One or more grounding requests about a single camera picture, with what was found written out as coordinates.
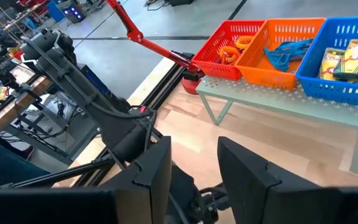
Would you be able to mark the yellow green crayon box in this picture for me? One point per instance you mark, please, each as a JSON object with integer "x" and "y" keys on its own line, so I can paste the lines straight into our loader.
{"x": 326, "y": 63}
{"x": 356, "y": 59}

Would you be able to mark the person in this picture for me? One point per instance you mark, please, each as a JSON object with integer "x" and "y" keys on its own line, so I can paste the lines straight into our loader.
{"x": 5, "y": 165}

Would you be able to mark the black table frame rail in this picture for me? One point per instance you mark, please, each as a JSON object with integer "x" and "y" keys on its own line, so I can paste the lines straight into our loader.
{"x": 163, "y": 84}

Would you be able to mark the black metal rod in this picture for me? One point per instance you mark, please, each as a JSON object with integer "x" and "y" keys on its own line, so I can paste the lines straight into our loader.
{"x": 57, "y": 175}

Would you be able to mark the blue bin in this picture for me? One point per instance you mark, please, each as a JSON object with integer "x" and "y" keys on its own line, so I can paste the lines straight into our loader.
{"x": 55, "y": 12}

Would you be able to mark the wooden desk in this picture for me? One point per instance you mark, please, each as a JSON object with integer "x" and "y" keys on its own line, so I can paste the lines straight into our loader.
{"x": 5, "y": 112}

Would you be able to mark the black device with blue lights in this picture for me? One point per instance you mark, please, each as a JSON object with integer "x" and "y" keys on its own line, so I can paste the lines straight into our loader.
{"x": 73, "y": 14}

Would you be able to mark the red plastic basket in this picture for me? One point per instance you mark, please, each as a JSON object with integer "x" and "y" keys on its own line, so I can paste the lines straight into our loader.
{"x": 216, "y": 68}

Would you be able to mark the orange plastic basket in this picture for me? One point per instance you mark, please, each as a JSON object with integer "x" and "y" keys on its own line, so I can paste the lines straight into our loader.
{"x": 259, "y": 74}

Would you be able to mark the blue plastic basket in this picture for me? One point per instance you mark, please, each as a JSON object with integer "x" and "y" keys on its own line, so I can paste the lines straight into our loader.
{"x": 328, "y": 90}

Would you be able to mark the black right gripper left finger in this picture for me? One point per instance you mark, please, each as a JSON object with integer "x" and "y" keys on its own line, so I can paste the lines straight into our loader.
{"x": 154, "y": 180}

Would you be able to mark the beige table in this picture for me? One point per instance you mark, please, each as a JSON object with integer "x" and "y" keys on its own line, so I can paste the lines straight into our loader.
{"x": 275, "y": 99}

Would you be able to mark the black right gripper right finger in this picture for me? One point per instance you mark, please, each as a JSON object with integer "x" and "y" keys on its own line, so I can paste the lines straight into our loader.
{"x": 250, "y": 186}

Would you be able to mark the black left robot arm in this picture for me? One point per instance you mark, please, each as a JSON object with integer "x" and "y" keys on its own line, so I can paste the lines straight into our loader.
{"x": 73, "y": 84}

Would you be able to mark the red articulated stand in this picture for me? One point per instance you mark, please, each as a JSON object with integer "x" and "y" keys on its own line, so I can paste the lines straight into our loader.
{"x": 154, "y": 48}

